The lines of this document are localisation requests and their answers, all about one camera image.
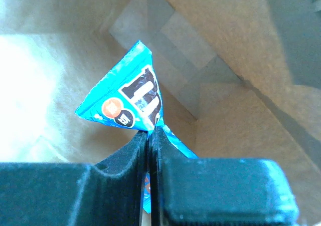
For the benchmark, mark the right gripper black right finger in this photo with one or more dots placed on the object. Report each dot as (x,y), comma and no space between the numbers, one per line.
(216,191)

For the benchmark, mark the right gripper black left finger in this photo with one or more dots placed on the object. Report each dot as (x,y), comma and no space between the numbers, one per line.
(107,193)

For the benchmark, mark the blue candy packet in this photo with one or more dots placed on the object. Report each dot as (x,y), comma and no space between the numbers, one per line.
(129,96)

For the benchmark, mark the brown paper bag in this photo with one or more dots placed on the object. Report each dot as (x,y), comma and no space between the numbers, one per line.
(240,78)

